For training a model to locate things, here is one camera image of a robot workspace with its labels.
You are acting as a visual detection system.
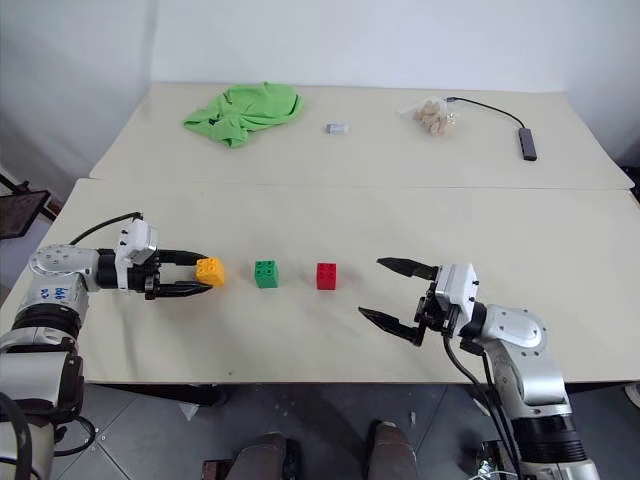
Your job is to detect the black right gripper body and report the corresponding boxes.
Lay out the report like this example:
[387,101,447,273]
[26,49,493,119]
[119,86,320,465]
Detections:
[411,281,452,348]

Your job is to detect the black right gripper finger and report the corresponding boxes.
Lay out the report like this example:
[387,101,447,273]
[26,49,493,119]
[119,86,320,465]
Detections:
[375,257,442,282]
[357,306,419,342]

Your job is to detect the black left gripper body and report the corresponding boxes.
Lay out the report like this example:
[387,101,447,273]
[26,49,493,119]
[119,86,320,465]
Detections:
[126,249,169,302]

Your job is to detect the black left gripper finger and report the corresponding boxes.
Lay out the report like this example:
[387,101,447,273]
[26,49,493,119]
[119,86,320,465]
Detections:
[158,247,202,267]
[155,280,214,300]

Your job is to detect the yellow toy brick cube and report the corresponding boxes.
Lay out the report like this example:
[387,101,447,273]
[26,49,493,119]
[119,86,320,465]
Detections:
[194,255,227,289]

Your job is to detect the red toy brick cube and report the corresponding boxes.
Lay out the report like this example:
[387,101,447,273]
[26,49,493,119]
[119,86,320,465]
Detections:
[315,261,341,292]

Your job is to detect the green toy brick cube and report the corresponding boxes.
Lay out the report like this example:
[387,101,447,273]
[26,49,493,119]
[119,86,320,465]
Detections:
[253,259,282,290]

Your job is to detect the dark rounded shape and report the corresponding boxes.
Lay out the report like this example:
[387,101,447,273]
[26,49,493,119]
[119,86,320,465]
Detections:
[231,431,303,480]
[366,419,420,480]

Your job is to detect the black framed stand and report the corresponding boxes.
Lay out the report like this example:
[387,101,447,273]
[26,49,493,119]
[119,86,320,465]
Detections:
[0,180,52,242]

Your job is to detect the clear bag of beige pieces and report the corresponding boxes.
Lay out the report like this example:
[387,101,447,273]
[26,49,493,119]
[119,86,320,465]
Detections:
[396,97,464,138]

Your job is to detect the crumpled green cloth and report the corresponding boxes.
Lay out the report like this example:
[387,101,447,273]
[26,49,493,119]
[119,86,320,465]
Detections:
[182,80,306,150]

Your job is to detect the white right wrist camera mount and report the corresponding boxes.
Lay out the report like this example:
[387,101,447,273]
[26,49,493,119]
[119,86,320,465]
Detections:
[433,262,480,327]

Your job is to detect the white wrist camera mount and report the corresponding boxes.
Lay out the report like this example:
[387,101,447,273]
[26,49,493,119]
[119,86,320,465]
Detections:
[115,218,161,267]
[433,262,480,327]

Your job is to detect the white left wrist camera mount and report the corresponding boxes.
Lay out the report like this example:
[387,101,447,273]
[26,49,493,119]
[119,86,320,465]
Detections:
[115,218,161,267]

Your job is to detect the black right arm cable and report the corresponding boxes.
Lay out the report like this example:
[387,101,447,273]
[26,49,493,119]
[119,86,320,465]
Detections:
[439,329,524,480]

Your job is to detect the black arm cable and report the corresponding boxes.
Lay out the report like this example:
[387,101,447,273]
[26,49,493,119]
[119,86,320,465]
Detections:
[439,329,524,480]
[68,211,145,247]

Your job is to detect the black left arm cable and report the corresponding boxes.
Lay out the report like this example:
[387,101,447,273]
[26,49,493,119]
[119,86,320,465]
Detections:
[68,211,145,247]

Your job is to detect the dark USB hub with cable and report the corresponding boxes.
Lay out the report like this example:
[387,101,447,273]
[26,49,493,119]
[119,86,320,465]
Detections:
[444,95,541,163]

